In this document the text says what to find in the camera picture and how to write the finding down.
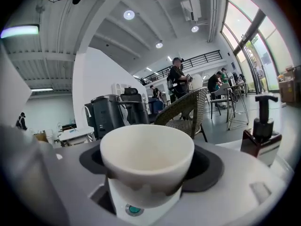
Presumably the ceiling air conditioner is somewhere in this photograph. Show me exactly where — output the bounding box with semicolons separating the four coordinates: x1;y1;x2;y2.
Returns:
180;0;203;23

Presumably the grey dining chair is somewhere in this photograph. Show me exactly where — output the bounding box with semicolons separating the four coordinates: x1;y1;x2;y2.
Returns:
208;82;237;120

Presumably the black cleaning machine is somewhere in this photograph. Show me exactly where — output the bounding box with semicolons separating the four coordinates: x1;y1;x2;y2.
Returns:
84;95;129;140

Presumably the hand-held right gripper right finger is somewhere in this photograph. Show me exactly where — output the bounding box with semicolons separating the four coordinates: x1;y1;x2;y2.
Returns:
145;144;293;226

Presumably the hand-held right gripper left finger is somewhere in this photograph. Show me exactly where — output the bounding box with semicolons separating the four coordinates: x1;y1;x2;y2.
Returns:
55;142;127;226

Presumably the black mezzanine railing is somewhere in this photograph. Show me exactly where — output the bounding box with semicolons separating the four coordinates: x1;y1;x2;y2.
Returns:
140;49;223;86

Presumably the white arched panel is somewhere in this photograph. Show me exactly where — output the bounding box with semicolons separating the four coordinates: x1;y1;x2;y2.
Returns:
111;82;135;97

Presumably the white ceramic sink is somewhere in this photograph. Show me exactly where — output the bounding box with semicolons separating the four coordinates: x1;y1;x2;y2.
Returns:
107;139;294;221

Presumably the small white sink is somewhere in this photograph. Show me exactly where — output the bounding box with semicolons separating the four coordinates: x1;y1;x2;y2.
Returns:
57;125;96;148

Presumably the brown wicker chair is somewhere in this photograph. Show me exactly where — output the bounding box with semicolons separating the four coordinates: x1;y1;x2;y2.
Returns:
153;87;209;143

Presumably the white gooseneck faucet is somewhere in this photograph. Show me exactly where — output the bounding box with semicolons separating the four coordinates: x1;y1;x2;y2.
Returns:
84;103;94;121

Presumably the cardboard box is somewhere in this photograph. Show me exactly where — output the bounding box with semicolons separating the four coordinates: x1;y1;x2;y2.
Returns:
278;65;301;105

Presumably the white ceramic cup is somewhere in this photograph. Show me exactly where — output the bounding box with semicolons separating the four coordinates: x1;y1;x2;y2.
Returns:
99;123;196;210

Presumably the brown pump dispenser bottle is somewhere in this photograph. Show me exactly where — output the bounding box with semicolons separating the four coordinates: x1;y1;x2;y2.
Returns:
239;95;283;167

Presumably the black office chair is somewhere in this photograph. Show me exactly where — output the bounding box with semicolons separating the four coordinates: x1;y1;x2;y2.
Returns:
119;87;151;125

